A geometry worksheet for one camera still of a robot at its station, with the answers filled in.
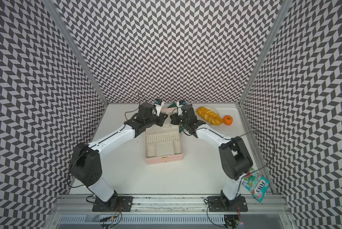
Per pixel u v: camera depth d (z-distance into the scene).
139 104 0.66
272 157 0.81
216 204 0.72
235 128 1.02
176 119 0.79
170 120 0.89
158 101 0.75
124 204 0.72
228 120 1.02
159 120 0.76
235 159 0.47
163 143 0.88
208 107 1.15
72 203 0.74
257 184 0.77
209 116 1.04
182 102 0.79
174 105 1.13
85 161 0.48
